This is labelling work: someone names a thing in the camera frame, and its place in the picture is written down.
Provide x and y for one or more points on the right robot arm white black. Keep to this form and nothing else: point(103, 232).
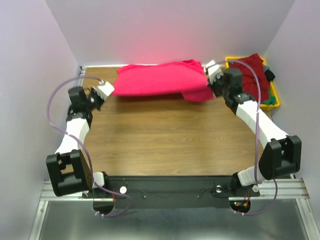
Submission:
point(281, 154)

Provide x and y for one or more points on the aluminium frame rail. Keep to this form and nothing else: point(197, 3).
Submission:
point(287, 189)

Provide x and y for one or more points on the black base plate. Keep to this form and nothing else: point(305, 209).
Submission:
point(171, 192)

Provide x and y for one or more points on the dark red t shirt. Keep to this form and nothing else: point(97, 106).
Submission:
point(249, 84)

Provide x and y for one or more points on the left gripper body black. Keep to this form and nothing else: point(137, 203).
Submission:
point(94, 101)

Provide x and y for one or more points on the green t shirt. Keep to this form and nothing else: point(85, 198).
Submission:
point(271, 99)

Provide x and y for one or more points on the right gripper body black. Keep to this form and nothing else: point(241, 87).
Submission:
point(218, 87)

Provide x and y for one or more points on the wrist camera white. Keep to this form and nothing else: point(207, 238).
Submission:
point(104, 90)
point(214, 71)

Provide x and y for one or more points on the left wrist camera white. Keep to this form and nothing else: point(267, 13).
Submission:
point(104, 90)

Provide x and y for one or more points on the yellow plastic bin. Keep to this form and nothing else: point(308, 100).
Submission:
point(229, 61)

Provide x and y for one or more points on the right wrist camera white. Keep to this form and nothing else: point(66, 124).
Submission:
point(214, 71)

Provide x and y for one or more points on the pink t shirt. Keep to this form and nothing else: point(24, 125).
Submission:
point(179, 77)

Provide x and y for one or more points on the black garment in bin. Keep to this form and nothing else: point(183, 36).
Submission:
point(270, 76)

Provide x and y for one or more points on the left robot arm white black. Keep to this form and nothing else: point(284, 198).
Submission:
point(67, 167)

